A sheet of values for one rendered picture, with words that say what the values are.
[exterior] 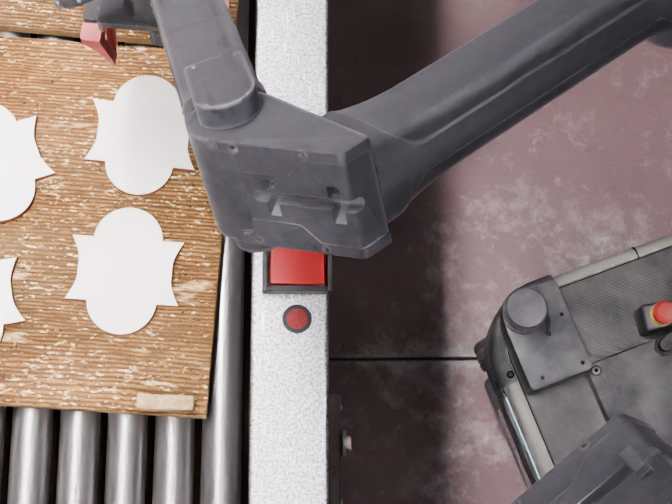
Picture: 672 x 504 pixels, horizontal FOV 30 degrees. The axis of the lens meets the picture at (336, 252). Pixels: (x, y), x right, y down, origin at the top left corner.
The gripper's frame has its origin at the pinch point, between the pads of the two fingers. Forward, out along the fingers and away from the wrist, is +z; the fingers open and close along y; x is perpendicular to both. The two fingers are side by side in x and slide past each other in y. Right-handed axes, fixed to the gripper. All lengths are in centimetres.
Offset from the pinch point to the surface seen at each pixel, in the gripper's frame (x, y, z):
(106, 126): -3.3, -6.1, 8.4
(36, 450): -36.9, -9.3, 19.5
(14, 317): -24.7, -12.9, 13.6
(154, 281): -19.6, 1.1, 12.7
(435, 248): 36, 38, 97
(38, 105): -1.2, -14.0, 8.6
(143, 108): -0.9, -2.4, 7.9
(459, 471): -4, 45, 107
